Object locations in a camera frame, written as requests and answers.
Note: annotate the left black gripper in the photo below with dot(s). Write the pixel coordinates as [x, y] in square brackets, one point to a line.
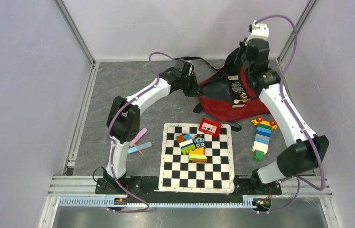
[194, 91]

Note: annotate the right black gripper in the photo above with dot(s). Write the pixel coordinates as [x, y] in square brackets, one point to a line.
[242, 47]

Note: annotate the red backpack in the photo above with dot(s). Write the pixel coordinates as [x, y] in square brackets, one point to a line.
[215, 99]

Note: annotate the black orange book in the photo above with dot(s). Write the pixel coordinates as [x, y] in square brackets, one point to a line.
[237, 93]

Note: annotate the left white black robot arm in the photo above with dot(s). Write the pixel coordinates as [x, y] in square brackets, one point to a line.
[124, 118]

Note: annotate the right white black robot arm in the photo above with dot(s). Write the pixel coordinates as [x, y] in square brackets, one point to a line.
[305, 149]

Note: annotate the red plastic card box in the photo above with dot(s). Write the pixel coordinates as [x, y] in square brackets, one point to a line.
[210, 127]

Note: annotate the brown blue green block stack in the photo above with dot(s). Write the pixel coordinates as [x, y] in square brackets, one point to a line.
[186, 143]

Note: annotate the blue owl number block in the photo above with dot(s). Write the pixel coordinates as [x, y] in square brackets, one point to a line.
[199, 141]

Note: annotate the pink highlighter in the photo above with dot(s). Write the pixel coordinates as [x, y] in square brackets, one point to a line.
[138, 136]

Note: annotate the green yellow orange block stack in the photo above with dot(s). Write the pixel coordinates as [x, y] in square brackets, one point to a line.
[197, 155]

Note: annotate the light blue highlighter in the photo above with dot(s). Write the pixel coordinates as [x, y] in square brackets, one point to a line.
[139, 147]

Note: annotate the long striped block tower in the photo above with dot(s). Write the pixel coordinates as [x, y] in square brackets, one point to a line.
[262, 137]

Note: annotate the black white chessboard mat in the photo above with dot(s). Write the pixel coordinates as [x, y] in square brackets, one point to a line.
[178, 174]

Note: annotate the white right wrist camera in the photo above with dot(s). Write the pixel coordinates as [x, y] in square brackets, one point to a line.
[258, 31]

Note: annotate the blue toothed cable rail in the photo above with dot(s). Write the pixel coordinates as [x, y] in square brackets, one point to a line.
[112, 202]

